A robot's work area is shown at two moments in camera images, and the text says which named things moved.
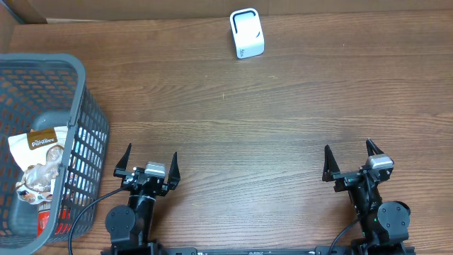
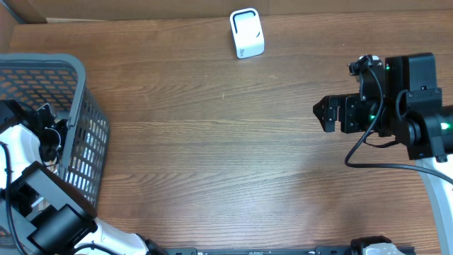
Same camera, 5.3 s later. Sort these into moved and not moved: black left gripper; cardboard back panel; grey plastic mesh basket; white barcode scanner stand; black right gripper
Moved: black left gripper; black right gripper
Not moved: grey plastic mesh basket; white barcode scanner stand; cardboard back panel
